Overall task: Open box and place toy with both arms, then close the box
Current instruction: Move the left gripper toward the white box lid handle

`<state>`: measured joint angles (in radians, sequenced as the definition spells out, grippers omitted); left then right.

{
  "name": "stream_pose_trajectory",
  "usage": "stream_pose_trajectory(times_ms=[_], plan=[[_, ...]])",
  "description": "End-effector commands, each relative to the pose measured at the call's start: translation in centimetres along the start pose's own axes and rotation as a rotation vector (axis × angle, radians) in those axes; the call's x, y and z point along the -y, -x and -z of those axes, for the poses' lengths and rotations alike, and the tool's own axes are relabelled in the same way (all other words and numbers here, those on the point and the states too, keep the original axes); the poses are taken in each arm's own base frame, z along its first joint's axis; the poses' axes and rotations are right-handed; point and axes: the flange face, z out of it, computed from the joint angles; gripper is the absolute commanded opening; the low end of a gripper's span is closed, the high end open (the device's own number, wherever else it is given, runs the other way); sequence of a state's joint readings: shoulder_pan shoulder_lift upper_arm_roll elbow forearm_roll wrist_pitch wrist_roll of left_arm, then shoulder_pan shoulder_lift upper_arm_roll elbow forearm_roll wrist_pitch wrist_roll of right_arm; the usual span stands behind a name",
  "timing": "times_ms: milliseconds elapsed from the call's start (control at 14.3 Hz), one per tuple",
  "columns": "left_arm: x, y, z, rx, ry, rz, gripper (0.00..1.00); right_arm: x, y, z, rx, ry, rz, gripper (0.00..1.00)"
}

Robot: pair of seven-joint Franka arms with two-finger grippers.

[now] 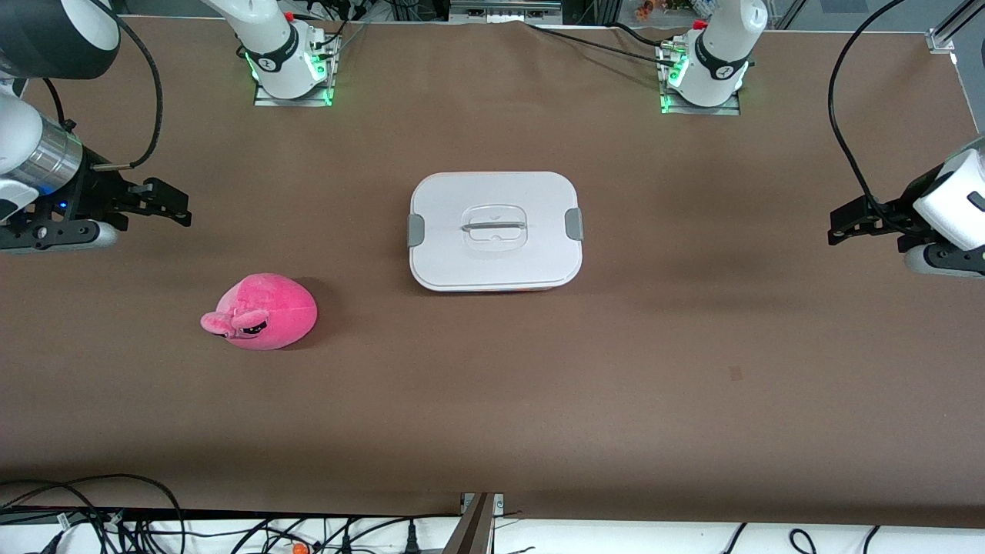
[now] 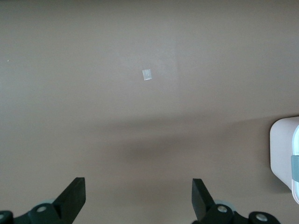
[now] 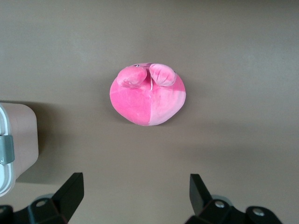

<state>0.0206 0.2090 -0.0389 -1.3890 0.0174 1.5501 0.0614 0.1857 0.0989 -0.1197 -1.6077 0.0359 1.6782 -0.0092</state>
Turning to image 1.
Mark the pink plastic box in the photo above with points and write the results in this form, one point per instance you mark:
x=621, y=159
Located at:
x=531, y=289

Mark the white box lid grey clips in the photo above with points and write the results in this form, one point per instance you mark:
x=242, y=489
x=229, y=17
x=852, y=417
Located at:
x=492, y=254

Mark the aluminium profile post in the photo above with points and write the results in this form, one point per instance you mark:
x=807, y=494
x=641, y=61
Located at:
x=473, y=527

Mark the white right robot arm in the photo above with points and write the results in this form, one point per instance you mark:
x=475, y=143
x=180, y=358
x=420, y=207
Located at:
x=277, y=46

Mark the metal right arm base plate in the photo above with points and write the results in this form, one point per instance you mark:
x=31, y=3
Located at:
x=296, y=100

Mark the aluminium frame corner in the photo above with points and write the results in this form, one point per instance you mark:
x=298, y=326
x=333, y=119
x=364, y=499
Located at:
x=950, y=27

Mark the pink plush toy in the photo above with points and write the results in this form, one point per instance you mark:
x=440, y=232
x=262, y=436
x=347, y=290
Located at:
x=269, y=308

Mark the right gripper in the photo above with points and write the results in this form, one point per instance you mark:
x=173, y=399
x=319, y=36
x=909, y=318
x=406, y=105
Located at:
x=94, y=192

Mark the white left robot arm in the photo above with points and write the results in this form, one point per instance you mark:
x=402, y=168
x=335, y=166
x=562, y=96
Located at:
x=719, y=54

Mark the grey metal device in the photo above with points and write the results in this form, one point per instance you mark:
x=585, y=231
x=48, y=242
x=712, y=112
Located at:
x=504, y=9

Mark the brown table cover sheet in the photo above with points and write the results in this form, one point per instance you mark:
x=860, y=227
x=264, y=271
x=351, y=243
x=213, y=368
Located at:
x=492, y=400

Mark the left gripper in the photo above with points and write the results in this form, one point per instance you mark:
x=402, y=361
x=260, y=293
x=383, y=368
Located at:
x=895, y=209

